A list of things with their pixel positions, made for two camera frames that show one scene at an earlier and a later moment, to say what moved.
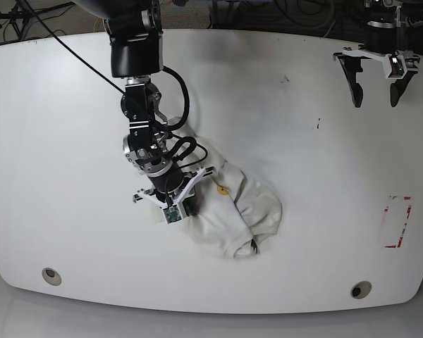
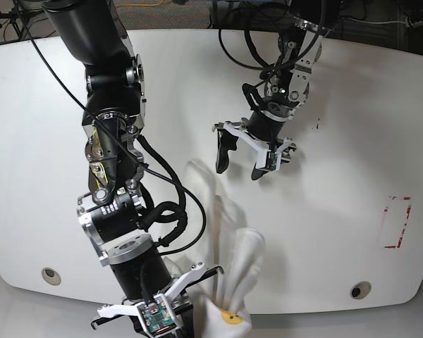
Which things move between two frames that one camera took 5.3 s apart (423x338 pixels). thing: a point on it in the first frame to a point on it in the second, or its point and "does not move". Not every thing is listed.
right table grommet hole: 361,289 does not move
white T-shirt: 230,212 to 220,303
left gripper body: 168,191 to 139,271
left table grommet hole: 51,276 does not move
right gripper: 397,65 to 261,131
